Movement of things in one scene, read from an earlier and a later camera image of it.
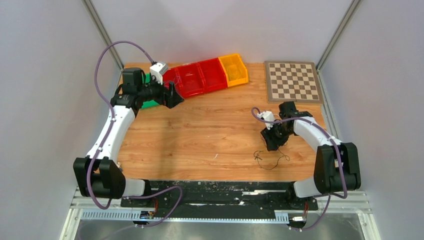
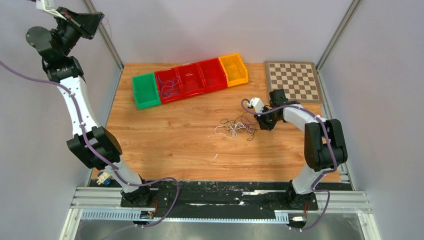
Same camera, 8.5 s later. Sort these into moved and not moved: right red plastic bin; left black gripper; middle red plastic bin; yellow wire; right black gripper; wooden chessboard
Moved: right black gripper; left black gripper
Not moved: middle red plastic bin; yellow wire; wooden chessboard; right red plastic bin
